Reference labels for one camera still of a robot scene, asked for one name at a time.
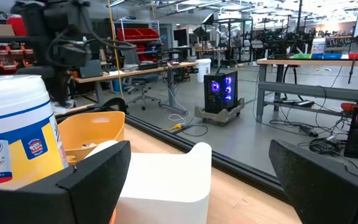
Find yellow hanging cable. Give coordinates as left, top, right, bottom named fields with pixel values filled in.
left=106, top=0, right=124, bottom=100

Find grey office chair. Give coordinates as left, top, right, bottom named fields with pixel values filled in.
left=121, top=49, right=163, bottom=111

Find grey wheeled dolly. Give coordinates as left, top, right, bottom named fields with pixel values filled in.
left=194, top=98, right=246, bottom=127

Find long wooden desk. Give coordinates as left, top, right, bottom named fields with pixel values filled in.
left=71, top=61, right=198, bottom=114

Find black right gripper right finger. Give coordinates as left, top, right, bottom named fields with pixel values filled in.
left=268, top=139, right=358, bottom=224

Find computer tower blue lights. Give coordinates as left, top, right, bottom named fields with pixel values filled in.
left=203, top=70, right=239, bottom=114

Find black floor power strip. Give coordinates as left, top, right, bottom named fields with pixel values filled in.
left=298, top=123, right=319, bottom=138

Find black floor cable loop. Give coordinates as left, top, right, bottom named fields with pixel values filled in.
left=181, top=124, right=209, bottom=138

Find red container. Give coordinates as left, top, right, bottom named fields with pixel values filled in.
left=6, top=14, right=27, bottom=37

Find white plastic bin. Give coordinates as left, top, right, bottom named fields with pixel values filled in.
left=84, top=139, right=213, bottom=224

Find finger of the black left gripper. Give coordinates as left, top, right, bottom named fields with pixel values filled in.
left=50, top=70, right=62, bottom=106
left=61, top=70, right=73, bottom=106

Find red bowl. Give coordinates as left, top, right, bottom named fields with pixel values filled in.
left=340, top=102, right=357, bottom=113

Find white plastic bucket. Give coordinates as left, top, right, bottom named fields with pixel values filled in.
left=195, top=58, right=213, bottom=83

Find blue parts bin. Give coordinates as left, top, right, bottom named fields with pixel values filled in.
left=311, top=52, right=343, bottom=60

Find white wire rack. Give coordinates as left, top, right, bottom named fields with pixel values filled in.
left=113, top=19, right=162, bottom=65

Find black floor cable coil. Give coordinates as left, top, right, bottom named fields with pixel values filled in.
left=308, top=138, right=347, bottom=156

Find yellow plastic bin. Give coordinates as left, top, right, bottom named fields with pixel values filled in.
left=57, top=111, right=126, bottom=166

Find white floor cable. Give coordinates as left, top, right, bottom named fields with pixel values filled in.
left=166, top=90, right=193, bottom=124

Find red storage bin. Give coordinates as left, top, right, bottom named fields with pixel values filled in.
left=116, top=27, right=142, bottom=42
left=137, top=27, right=160, bottom=40

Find wooden top grey workbench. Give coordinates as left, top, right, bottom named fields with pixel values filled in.
left=255, top=57, right=358, bottom=124

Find cardboard box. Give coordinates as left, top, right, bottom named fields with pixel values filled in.
left=0, top=24, right=16, bottom=37

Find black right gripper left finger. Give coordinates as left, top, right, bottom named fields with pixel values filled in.
left=0, top=140, right=132, bottom=224

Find small wipes canister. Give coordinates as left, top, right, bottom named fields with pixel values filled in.
left=311, top=37, right=327, bottom=54

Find yellow extension cord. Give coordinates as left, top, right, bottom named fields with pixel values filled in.
left=162, top=123, right=183, bottom=131

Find Lysol wipes canister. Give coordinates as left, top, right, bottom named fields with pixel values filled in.
left=0, top=74, right=70, bottom=190

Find black robot cell frame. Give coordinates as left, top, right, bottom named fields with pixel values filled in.
left=211, top=17, right=256, bottom=65

